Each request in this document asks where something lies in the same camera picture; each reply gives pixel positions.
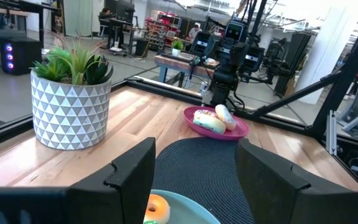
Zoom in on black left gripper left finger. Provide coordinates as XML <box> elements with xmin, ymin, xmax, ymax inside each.
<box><xmin>0</xmin><ymin>137</ymin><xmax>157</xmax><ymax>224</ymax></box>

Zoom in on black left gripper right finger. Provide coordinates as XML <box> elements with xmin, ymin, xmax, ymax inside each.
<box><xmin>234</xmin><ymin>138</ymin><xmax>358</xmax><ymax>224</ymax></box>

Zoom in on large pink chocolate-drizzled donut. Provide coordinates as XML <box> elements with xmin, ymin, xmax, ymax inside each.
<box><xmin>195</xmin><ymin>109</ymin><xmax>219</xmax><ymax>118</ymax></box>

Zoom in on large white blue-striped donut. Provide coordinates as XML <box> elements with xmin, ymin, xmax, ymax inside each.
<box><xmin>193</xmin><ymin>111</ymin><xmax>227</xmax><ymax>135</ymax></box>

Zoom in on small yellow iced donut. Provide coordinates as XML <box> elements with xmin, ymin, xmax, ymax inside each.
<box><xmin>144</xmin><ymin>194</ymin><xmax>171</xmax><ymax>224</ymax></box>

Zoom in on pink plate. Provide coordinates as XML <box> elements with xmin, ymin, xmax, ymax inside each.
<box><xmin>183</xmin><ymin>106</ymin><xmax>250</xmax><ymax>141</ymax></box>

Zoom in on wooden workbench blue legs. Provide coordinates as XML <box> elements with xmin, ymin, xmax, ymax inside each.
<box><xmin>154</xmin><ymin>52</ymin><xmax>221</xmax><ymax>91</ymax></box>

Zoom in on small potted plant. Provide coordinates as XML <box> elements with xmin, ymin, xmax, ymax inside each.
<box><xmin>170</xmin><ymin>39</ymin><xmax>185</xmax><ymax>57</ymax></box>

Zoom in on person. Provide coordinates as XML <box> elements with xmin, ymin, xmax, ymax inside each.
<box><xmin>188</xmin><ymin>24</ymin><xmax>203</xmax><ymax>41</ymax></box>
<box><xmin>99</xmin><ymin>7</ymin><xmax>118</xmax><ymax>29</ymax></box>

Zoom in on black cabinet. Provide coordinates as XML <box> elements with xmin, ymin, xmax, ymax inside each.
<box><xmin>273</xmin><ymin>32</ymin><xmax>312</xmax><ymax>96</ymax></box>

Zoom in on dark round woven placemat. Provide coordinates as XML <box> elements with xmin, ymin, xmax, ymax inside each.
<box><xmin>152</xmin><ymin>137</ymin><xmax>256</xmax><ymax>224</ymax></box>

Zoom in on white triangle-patterned plant pot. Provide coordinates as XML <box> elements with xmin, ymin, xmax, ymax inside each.
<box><xmin>30</xmin><ymin>68</ymin><xmax>112</xmax><ymax>151</ymax></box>

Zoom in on red storage shelving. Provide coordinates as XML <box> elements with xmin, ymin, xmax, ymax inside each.
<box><xmin>144</xmin><ymin>12</ymin><xmax>183</xmax><ymax>52</ymax></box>

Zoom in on pale green plate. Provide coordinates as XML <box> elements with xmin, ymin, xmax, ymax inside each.
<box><xmin>149</xmin><ymin>189</ymin><xmax>222</xmax><ymax>224</ymax></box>

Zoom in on white column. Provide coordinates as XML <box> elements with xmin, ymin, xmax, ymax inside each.
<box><xmin>295</xmin><ymin>0</ymin><xmax>358</xmax><ymax>105</ymax></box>

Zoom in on grey office chair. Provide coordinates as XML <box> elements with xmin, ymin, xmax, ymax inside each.
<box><xmin>336</xmin><ymin>73</ymin><xmax>358</xmax><ymax>141</ymax></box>

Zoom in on black work desk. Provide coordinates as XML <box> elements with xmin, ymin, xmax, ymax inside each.
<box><xmin>99</xmin><ymin>17</ymin><xmax>149</xmax><ymax>57</ymax></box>

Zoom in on black large monitor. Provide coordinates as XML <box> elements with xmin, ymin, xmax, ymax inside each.
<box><xmin>112</xmin><ymin>0</ymin><xmax>135</xmax><ymax>22</ymax></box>

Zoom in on green succulent plant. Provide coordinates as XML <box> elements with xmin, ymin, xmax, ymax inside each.
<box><xmin>31</xmin><ymin>30</ymin><xmax>114</xmax><ymax>86</ymax></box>

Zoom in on black computer tower purple lights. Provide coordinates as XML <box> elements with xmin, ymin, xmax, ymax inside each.
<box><xmin>0</xmin><ymin>37</ymin><xmax>42</xmax><ymax>76</ymax></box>

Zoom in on black-legged wooden desk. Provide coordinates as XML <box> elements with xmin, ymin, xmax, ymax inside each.
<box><xmin>0</xmin><ymin>1</ymin><xmax>58</xmax><ymax>49</ymax></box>

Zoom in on aluminium profile rail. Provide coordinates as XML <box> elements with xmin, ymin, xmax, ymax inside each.
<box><xmin>326</xmin><ymin>110</ymin><xmax>339</xmax><ymax>156</ymax></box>

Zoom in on black metal station frame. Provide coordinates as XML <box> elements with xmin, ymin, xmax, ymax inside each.
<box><xmin>0</xmin><ymin>0</ymin><xmax>358</xmax><ymax>192</ymax></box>

